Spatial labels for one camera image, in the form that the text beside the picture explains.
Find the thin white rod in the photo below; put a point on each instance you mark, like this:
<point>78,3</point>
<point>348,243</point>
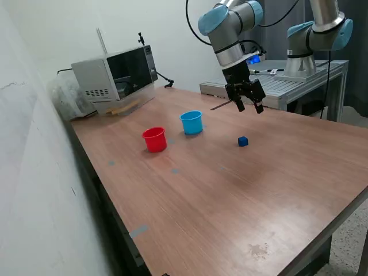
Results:
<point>102,41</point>

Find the silver microwave oven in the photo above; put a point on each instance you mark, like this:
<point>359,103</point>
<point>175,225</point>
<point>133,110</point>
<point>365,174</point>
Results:
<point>95,77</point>

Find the long grey-blue tape strip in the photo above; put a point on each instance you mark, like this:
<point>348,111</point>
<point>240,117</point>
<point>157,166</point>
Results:
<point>138,230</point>

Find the red plastic cup bin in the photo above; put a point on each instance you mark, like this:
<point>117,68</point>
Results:
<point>155,142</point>

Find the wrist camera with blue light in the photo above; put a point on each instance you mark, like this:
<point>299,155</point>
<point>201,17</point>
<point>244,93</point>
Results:
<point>256,59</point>

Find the blue cube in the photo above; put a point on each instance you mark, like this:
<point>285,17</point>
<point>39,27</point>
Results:
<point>243,141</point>

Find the small black camera mount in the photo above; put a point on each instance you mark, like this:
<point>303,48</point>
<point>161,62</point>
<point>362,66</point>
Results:
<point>141,38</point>

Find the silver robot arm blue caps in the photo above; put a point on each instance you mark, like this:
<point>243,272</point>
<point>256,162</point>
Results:
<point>227,37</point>

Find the dark grey curtain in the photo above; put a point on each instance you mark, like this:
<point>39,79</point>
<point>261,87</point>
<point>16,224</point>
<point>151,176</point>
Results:
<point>356,72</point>

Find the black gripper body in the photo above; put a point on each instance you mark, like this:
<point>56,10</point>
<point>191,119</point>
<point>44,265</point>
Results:
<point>235,73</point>

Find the aluminium robot mounting plate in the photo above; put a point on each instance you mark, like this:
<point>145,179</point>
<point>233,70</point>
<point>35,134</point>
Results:
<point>299,77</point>

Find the blue plastic cup bin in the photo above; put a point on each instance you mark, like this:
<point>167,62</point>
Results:
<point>191,123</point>

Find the clear plastic bag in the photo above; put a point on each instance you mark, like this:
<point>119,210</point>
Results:
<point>64,100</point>

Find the thin dark metal strip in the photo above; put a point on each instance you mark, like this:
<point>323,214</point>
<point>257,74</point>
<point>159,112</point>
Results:
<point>221,105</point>

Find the aluminium slotted robot stand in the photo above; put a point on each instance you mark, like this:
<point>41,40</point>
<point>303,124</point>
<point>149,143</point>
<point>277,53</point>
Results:
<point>273,86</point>

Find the grey metal edge bracket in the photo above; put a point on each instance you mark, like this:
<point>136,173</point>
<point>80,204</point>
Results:
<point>133,250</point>

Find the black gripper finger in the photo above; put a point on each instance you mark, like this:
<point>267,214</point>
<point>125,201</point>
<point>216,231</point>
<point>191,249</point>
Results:
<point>256,92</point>
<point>237,96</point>

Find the wooden sticks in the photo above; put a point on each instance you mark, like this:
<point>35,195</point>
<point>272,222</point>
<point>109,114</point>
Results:
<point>120,109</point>

